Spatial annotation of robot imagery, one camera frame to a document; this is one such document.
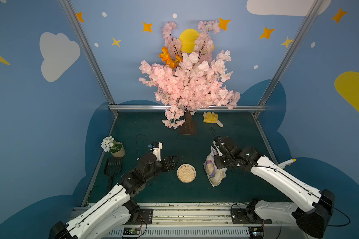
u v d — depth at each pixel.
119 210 0.60
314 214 0.38
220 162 0.69
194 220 0.73
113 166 0.92
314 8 0.70
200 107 0.79
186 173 0.84
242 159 0.51
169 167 0.65
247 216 0.67
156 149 0.68
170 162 0.66
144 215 0.75
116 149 0.93
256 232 0.72
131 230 0.72
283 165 0.76
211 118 1.18
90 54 0.85
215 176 0.77
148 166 0.56
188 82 0.75
